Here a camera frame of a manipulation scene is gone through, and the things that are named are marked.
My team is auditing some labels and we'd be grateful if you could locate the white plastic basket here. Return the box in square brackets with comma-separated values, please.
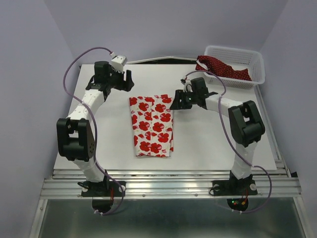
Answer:
[204, 45, 265, 89]

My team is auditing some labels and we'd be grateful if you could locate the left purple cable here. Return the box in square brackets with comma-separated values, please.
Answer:
[63, 47, 126, 216]

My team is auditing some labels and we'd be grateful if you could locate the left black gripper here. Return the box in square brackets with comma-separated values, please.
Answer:
[106, 64, 134, 92]

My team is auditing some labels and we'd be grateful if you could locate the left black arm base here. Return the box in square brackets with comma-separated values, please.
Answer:
[77, 177, 126, 216]

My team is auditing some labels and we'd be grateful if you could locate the white red poppy skirt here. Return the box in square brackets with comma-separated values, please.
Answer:
[129, 94, 174, 158]

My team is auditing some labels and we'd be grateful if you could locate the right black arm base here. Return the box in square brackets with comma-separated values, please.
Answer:
[209, 180, 258, 213]

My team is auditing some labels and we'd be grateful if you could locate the dark red dotted skirt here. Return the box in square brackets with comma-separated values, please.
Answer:
[195, 56, 252, 81]

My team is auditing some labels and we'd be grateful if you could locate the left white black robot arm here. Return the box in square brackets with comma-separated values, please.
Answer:
[56, 56, 134, 197]

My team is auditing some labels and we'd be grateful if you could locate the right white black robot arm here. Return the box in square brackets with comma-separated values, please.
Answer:
[170, 77, 265, 196]

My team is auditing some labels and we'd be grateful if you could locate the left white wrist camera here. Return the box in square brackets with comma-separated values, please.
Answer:
[111, 55, 127, 73]

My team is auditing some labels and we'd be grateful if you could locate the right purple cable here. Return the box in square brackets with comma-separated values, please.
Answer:
[182, 71, 273, 215]

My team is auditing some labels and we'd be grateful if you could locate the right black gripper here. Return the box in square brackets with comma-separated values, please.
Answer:
[169, 89, 198, 110]

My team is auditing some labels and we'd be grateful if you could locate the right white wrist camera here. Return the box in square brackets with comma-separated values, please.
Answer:
[181, 77, 193, 92]

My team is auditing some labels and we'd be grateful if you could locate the aluminium rail frame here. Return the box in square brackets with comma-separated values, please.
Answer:
[30, 88, 311, 238]

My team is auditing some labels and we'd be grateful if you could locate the purple cable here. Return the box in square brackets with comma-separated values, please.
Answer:
[63, 47, 126, 216]
[182, 71, 273, 215]

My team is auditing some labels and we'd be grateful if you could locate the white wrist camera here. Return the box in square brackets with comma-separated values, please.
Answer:
[181, 77, 193, 92]
[111, 55, 127, 73]

